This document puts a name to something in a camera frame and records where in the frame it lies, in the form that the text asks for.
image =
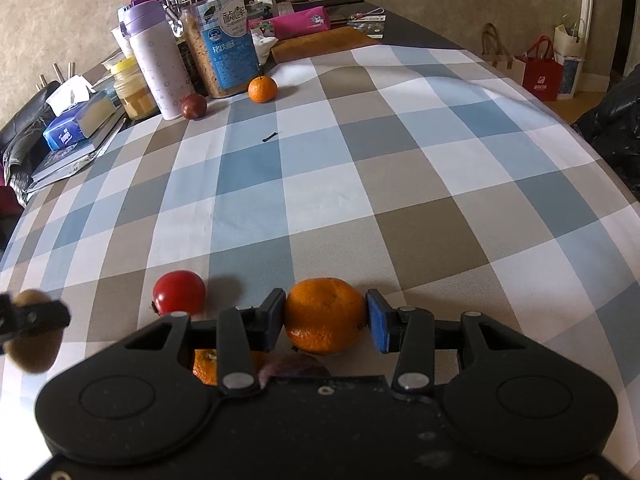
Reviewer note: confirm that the white paper bag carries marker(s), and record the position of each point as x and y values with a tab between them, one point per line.
570	57

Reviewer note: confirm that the thick book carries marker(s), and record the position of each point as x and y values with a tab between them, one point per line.
100	112

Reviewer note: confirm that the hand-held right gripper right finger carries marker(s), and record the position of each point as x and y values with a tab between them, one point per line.
378	322

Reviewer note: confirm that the orange mandarin with stem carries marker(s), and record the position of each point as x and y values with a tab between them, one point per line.
206	367

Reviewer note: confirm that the purple plum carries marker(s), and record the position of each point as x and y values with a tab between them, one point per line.
295	366

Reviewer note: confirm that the brown paper bag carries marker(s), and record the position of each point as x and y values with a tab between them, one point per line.
500	60

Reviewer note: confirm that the checked tablecloth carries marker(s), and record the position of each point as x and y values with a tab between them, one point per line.
350	185

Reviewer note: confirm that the white tag card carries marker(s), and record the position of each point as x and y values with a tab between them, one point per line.
370	25

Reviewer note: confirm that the small orange mandarin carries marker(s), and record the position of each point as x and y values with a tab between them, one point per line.
262	89

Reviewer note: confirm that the teal book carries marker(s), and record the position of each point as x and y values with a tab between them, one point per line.
70	156

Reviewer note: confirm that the red tomato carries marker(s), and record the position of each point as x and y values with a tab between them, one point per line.
179	294

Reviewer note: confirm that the red paper bag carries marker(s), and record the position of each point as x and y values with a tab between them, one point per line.
542	74

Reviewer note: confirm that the dark red plum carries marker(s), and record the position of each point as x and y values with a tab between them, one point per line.
194	106

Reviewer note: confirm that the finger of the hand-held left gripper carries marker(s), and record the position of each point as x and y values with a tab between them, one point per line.
40	316

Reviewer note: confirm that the clear jar with blue label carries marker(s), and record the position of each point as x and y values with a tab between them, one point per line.
220	45

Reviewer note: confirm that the crumpled white tissue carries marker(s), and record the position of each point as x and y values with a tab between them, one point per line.
262	42

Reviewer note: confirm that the yellow lid glass jar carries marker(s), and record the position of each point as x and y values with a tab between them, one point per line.
131	92

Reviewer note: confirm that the metal rod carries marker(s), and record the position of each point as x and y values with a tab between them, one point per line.
71	68
57	72
41	81

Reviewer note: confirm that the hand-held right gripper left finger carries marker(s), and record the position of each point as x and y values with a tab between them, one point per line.
274	320

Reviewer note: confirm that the white curved pipe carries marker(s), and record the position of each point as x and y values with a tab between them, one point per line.
590	10

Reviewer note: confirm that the blue tissue pack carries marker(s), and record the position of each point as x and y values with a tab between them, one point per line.
65	132

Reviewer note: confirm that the black grey jacket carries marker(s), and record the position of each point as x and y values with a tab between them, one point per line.
20	145

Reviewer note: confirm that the black puffer jacket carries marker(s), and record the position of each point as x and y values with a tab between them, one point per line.
615	120

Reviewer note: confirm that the magenta pillow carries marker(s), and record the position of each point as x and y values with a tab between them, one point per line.
7	210

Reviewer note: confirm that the orange brown board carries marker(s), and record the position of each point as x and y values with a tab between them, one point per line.
320	43

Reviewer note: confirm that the pink pencil case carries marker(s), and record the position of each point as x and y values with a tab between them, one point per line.
300	22

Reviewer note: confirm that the brown kiwi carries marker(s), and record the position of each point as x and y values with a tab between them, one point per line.
37	351

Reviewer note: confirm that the purple and white thermos bottle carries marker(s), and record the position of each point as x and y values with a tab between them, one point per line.
152	70

